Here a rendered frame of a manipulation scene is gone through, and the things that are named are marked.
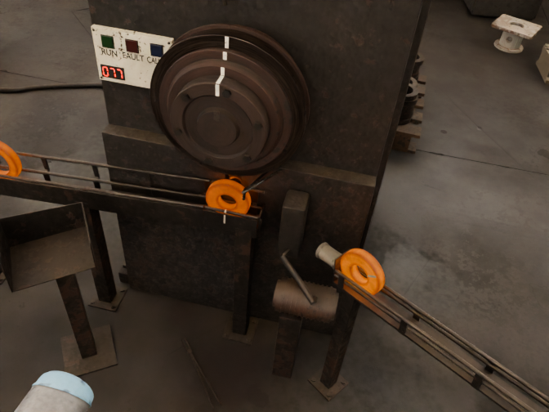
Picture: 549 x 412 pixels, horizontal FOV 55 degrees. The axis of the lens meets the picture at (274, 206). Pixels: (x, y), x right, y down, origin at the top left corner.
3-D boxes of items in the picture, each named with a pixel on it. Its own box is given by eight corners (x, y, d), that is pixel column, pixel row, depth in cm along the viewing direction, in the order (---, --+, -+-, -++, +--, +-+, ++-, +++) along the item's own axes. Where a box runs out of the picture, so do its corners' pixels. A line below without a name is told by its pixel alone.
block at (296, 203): (283, 234, 196) (288, 185, 180) (303, 239, 195) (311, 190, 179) (276, 255, 188) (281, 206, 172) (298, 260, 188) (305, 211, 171)
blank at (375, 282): (355, 287, 175) (349, 293, 174) (341, 246, 172) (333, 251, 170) (391, 293, 163) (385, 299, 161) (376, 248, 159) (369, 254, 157)
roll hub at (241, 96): (178, 149, 162) (172, 66, 143) (266, 167, 159) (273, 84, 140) (171, 159, 158) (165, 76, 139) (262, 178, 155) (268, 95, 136)
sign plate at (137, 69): (102, 76, 174) (93, 24, 161) (177, 90, 171) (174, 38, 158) (99, 79, 172) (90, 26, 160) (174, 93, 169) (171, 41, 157)
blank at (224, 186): (206, 175, 179) (203, 181, 177) (250, 181, 177) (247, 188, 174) (210, 209, 190) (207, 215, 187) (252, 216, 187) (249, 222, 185)
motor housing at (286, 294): (270, 348, 224) (280, 267, 188) (321, 360, 222) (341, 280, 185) (263, 375, 215) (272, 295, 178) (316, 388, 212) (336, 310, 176)
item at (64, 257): (46, 342, 219) (-3, 218, 170) (111, 324, 227) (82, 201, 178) (51, 384, 206) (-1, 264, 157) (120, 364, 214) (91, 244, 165)
